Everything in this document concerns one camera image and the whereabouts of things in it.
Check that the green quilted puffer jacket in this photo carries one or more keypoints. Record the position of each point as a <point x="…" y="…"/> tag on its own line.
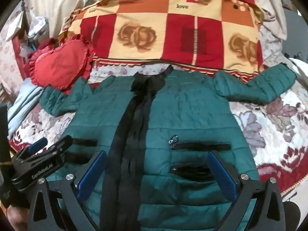
<point x="192" y="115"/>

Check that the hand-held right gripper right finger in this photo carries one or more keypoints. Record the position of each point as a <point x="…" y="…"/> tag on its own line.
<point x="222" y="176"/>

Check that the light blue cloth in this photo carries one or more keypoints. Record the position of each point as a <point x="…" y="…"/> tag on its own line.
<point x="24" y="101"/>

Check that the small white cloth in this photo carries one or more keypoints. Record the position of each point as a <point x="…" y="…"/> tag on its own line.
<point x="38" y="26"/>

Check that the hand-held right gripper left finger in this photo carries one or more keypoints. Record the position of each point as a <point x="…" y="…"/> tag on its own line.
<point x="91" y="174"/>

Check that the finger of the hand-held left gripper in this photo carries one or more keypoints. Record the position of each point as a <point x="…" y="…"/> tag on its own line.
<point x="61" y="143"/>
<point x="36" y="145"/>

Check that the red heart-shaped pillow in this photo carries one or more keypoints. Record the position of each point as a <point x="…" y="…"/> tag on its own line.
<point x="57" y="62"/>

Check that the floral bedsheet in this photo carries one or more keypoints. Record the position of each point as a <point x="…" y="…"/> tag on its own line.
<point x="264" y="130"/>

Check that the white crumpled cloth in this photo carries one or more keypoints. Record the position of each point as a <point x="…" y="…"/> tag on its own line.
<point x="272" y="2"/>

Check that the red checkered rose blanket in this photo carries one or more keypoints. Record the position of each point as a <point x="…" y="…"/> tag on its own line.
<point x="149" y="16"/>

